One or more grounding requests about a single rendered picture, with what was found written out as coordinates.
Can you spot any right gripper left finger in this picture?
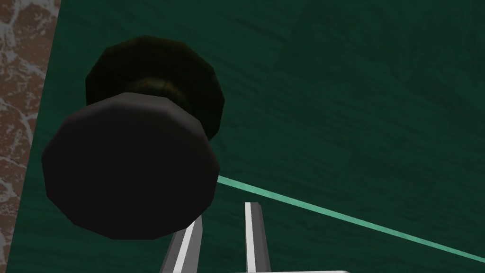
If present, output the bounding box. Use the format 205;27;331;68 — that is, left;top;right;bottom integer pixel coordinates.
160;214;203;273

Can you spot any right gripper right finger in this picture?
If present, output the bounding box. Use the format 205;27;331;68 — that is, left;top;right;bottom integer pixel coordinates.
244;201;272;273

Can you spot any black round door knob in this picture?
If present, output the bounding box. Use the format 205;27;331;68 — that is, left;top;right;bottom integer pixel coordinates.
41;35;226;241

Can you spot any dark green door leaf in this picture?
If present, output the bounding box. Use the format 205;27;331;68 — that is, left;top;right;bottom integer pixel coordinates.
5;0;485;273

